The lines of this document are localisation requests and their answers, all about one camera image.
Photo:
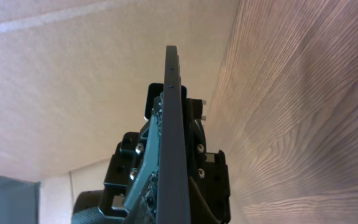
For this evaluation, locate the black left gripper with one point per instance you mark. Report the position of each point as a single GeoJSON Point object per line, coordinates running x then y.
{"type": "Point", "coordinates": [131, 182]}

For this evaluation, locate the Samsung Galaxy smartphone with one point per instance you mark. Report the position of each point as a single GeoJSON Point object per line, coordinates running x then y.
{"type": "Point", "coordinates": [173, 205]}

